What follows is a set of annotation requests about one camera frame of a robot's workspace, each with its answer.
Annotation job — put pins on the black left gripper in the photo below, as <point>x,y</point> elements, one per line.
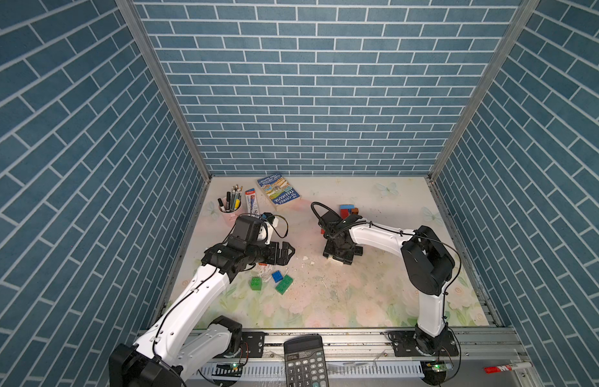
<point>282,257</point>

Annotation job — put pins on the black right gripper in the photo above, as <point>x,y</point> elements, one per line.
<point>327,251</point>

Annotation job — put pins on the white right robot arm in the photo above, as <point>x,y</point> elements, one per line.
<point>427,261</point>

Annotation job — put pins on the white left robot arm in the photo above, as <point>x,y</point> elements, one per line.
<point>164,355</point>

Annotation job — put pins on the blue small lego brick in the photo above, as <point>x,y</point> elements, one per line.
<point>277,276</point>

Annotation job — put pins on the green long lego brick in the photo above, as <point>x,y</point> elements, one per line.
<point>284,285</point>

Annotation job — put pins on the green square lego brick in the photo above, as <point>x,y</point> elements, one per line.
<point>256,283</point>

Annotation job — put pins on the pink metal pencil bucket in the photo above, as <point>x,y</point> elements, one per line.
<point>231,215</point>

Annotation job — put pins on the HB pencil box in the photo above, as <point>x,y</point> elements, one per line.
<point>252,205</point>

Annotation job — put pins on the blue Treehouse paperback book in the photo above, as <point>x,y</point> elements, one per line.
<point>278,190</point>

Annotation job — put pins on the bundle of pencils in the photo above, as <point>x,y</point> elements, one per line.
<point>233,199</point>

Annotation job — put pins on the black calculator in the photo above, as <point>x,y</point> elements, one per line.
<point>305,364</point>

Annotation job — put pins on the red white marker pen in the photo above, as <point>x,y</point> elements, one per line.
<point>508,367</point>

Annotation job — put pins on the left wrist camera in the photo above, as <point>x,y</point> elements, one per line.
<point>271,220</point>

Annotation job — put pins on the aluminium corner post left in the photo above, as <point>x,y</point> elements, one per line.
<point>137,29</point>

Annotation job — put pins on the aluminium corner post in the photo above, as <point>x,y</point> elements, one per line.
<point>137,29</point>
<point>520,19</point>

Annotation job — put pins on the aluminium corner post right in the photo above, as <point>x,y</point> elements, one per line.
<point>520,19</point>

